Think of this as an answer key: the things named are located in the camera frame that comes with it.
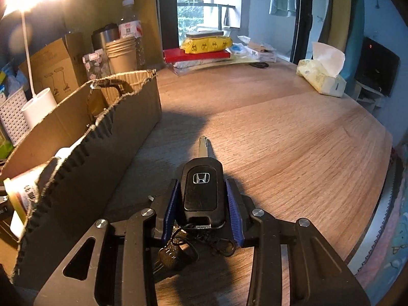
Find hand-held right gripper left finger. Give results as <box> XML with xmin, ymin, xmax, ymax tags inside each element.
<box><xmin>33</xmin><ymin>178</ymin><xmax>179</xmax><ymax>306</ymax></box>

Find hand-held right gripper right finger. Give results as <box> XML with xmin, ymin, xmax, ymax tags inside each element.
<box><xmin>225</xmin><ymin>178</ymin><xmax>370</xmax><ymax>306</ymax></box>

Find black car key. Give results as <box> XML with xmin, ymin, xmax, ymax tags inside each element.
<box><xmin>155</xmin><ymin>135</ymin><xmax>238</xmax><ymax>273</ymax></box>

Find brown cardboard box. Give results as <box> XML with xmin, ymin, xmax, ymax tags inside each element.
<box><xmin>0</xmin><ymin>69</ymin><xmax>162</xmax><ymax>286</ymax></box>

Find white rectangular box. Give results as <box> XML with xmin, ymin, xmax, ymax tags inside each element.
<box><xmin>54</xmin><ymin>147</ymin><xmax>73</xmax><ymax>161</ymax></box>

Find pale paper folder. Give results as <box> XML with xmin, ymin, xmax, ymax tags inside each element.
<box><xmin>169</xmin><ymin>56</ymin><xmax>260</xmax><ymax>77</ymax></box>

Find long serrated metal strip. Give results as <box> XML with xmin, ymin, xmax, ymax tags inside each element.
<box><xmin>346</xmin><ymin>153</ymin><xmax>399</xmax><ymax>276</ymax></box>

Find red book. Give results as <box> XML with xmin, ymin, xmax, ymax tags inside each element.
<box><xmin>163</xmin><ymin>48</ymin><xmax>232</xmax><ymax>64</ymax></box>

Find stack of brown paper cups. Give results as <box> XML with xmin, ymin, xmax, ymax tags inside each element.
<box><xmin>105</xmin><ymin>36</ymin><xmax>138</xmax><ymax>72</ymax></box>

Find pale yellow tissue pack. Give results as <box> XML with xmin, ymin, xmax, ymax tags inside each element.
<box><xmin>296</xmin><ymin>41</ymin><xmax>347</xmax><ymax>98</ymax></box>

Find floral glass jar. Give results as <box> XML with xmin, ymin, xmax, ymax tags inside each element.
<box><xmin>82</xmin><ymin>48</ymin><xmax>110</xmax><ymax>82</ymax></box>

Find white paper packets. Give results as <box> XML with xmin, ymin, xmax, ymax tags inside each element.
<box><xmin>228</xmin><ymin>35</ymin><xmax>278</xmax><ymax>62</ymax></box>

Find white desk lamp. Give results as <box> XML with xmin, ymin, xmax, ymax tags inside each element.
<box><xmin>0</xmin><ymin>0</ymin><xmax>75</xmax><ymax>130</ymax></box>

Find yellow snack packet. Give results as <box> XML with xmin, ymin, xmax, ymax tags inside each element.
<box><xmin>180</xmin><ymin>36</ymin><xmax>235</xmax><ymax>55</ymax></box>

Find white television stand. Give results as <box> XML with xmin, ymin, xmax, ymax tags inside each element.
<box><xmin>352</xmin><ymin>80</ymin><xmax>386</xmax><ymax>109</ymax></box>

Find green box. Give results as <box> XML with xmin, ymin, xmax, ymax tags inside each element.
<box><xmin>0</xmin><ymin>124</ymin><xmax>15</xmax><ymax>160</ymax></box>

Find grey flat case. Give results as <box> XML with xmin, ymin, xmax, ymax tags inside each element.
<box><xmin>186</xmin><ymin>29</ymin><xmax>225</xmax><ymax>39</ymax></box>

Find white perforated plastic basket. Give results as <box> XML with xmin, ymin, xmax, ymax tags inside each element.
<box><xmin>0</xmin><ymin>90</ymin><xmax>32</xmax><ymax>147</ymax></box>

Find clear plastic water bottle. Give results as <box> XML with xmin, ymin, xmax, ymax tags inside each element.
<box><xmin>118</xmin><ymin>0</ymin><xmax>147</xmax><ymax>70</ymax></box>

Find steel kettle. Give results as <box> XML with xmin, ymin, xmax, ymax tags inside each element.
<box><xmin>91</xmin><ymin>23</ymin><xmax>120</xmax><ymax>52</ymax></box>

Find brown cardboard lamp packaging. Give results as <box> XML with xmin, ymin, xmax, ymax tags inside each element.
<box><xmin>17</xmin><ymin>33</ymin><xmax>93</xmax><ymax>106</ymax></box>

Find blue plastic bag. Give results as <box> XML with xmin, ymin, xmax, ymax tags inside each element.
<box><xmin>0</xmin><ymin>60</ymin><xmax>26</xmax><ymax>98</ymax></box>

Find yellow curtain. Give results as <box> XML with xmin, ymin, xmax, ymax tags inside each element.
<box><xmin>328</xmin><ymin>0</ymin><xmax>353</xmax><ymax>48</ymax></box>
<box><xmin>60</xmin><ymin>0</ymin><xmax>159</xmax><ymax>71</ymax></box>

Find black television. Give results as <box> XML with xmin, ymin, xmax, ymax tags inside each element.
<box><xmin>354</xmin><ymin>36</ymin><xmax>400</xmax><ymax>98</ymax></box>

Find teal curtain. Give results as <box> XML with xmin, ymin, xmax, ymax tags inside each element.
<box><xmin>344</xmin><ymin>0</ymin><xmax>365</xmax><ymax>80</ymax></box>

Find black sliding door frame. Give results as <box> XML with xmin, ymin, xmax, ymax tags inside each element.
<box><xmin>290</xmin><ymin>0</ymin><xmax>314</xmax><ymax>62</ymax></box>

